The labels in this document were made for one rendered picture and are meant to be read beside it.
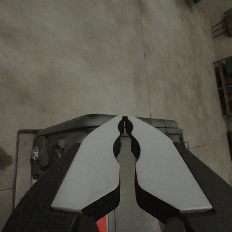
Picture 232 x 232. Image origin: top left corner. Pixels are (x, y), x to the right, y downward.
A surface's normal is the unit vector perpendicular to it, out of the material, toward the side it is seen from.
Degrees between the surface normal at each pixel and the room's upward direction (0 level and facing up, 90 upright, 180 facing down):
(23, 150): 0
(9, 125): 1
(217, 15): 90
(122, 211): 0
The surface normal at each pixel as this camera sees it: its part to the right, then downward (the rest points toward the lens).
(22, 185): 0.62, -0.15
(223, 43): -0.78, -0.04
